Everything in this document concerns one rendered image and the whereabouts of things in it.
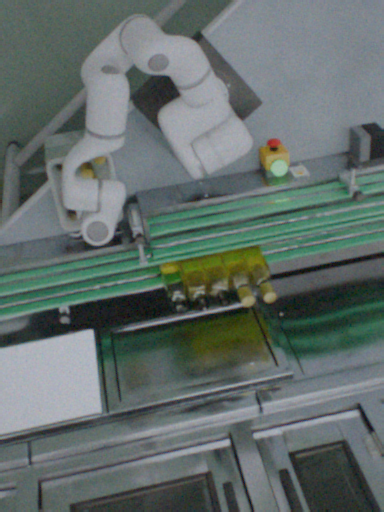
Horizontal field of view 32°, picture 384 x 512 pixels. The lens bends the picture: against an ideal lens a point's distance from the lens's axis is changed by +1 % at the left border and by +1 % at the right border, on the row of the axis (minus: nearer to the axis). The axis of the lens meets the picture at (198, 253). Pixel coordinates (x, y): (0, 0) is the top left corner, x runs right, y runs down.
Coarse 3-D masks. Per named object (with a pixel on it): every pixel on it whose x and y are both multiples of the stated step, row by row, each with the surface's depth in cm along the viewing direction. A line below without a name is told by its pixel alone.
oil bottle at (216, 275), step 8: (200, 256) 188; (208, 256) 187; (216, 256) 187; (208, 264) 184; (216, 264) 183; (208, 272) 181; (216, 272) 180; (224, 272) 180; (208, 280) 179; (216, 280) 178; (224, 280) 178; (208, 288) 180; (216, 288) 177; (216, 296) 179
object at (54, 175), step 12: (108, 156) 178; (48, 168) 176; (96, 168) 187; (108, 168) 184; (60, 180) 187; (60, 192) 186; (60, 204) 184; (60, 216) 185; (120, 216) 189; (72, 228) 188
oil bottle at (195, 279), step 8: (184, 264) 185; (192, 264) 185; (200, 264) 185; (184, 272) 182; (192, 272) 182; (200, 272) 181; (192, 280) 179; (200, 280) 178; (192, 288) 177; (200, 288) 177; (192, 296) 178
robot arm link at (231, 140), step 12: (228, 120) 152; (240, 120) 153; (216, 132) 152; (228, 132) 151; (240, 132) 151; (192, 144) 153; (204, 144) 152; (216, 144) 151; (228, 144) 151; (240, 144) 152; (252, 144) 154; (204, 156) 152; (216, 156) 152; (228, 156) 153; (240, 156) 154; (216, 168) 155
